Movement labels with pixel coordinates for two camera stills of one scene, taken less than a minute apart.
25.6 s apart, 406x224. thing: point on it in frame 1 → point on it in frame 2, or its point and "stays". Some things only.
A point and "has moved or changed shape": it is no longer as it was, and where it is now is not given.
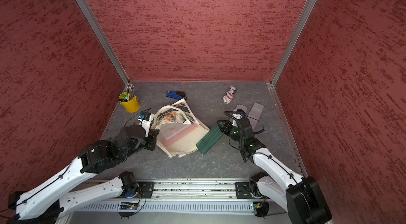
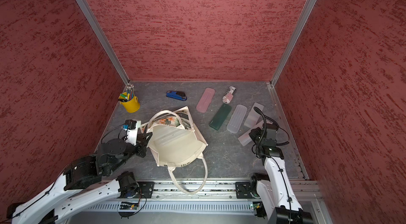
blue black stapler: (176, 94) stays
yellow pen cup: (128, 99) stays
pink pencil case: (169, 141) → (205, 100)
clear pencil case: (255, 113) stays
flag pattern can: (229, 94) stays
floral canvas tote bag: (178, 130) has moved or changed shape
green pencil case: (205, 143) → (220, 117)
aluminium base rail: (184, 196) stays
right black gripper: (227, 124) → (252, 133)
